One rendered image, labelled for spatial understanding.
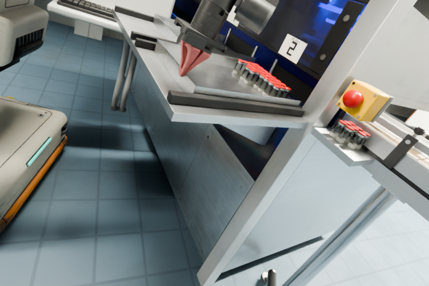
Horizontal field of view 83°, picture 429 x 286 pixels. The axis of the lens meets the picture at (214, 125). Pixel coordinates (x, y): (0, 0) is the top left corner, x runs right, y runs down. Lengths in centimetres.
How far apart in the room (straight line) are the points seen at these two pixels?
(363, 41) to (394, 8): 8
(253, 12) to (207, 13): 8
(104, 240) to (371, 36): 122
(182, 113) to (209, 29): 17
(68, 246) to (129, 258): 25
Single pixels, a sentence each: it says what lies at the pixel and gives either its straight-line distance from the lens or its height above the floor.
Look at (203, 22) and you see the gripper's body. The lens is 49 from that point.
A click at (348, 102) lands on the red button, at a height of 99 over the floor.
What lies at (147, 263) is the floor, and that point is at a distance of 126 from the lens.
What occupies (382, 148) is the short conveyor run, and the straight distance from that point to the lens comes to 74.
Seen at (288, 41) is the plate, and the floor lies 103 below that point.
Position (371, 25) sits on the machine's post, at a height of 114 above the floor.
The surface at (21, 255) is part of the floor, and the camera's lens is 127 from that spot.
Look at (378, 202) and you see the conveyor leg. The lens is 81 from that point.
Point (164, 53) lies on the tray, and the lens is 65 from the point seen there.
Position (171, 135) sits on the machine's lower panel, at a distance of 141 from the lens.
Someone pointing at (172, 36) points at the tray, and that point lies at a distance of 86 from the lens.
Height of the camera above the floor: 109
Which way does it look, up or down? 28 degrees down
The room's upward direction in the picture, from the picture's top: 24 degrees clockwise
